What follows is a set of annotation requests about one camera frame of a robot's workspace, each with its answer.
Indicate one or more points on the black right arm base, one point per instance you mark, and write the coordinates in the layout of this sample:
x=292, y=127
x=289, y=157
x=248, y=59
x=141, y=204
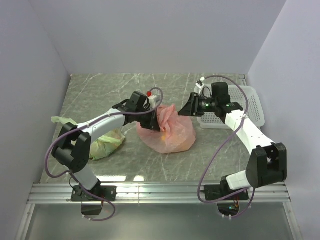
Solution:
x=213, y=192

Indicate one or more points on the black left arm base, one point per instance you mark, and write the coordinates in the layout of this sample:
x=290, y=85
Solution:
x=102, y=192

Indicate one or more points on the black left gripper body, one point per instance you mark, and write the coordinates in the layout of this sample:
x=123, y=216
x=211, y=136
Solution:
x=145, y=120

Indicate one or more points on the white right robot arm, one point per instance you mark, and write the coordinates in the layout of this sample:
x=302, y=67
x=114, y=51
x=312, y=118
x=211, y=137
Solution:
x=267, y=164

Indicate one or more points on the tied green plastic bag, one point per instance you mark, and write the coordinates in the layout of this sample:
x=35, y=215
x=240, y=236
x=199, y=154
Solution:
x=106, y=144

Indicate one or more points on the pink plastic bag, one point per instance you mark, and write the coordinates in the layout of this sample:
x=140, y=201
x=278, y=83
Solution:
x=176, y=134

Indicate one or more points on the aluminium front rail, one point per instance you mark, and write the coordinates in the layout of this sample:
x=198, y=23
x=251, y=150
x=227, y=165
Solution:
x=149, y=193

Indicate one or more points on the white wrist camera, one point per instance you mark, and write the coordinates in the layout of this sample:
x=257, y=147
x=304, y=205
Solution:
x=153, y=99
x=199, y=85

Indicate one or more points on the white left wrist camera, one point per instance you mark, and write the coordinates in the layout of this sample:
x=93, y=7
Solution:
x=153, y=99

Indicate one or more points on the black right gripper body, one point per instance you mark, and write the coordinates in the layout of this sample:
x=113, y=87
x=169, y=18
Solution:
x=206, y=105

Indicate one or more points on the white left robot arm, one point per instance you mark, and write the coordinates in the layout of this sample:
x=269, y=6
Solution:
x=72, y=148

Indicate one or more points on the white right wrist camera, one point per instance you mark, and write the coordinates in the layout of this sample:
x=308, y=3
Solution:
x=199, y=85

